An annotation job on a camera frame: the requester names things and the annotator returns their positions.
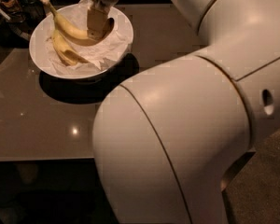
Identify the clutter on dark side table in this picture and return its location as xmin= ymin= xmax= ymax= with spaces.
xmin=0 ymin=0 xmax=46 ymax=48

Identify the white bowl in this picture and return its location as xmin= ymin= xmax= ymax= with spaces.
xmin=29 ymin=7 xmax=133 ymax=79

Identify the white paper towel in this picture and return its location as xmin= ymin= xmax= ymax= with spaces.
xmin=43 ymin=0 xmax=133 ymax=79

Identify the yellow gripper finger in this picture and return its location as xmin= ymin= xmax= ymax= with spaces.
xmin=87 ymin=7 xmax=110 ymax=40

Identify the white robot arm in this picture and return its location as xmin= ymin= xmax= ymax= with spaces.
xmin=93 ymin=0 xmax=280 ymax=224

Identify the yellow banana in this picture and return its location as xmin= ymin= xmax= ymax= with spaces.
xmin=51 ymin=29 xmax=89 ymax=66
xmin=39 ymin=0 xmax=116 ymax=47

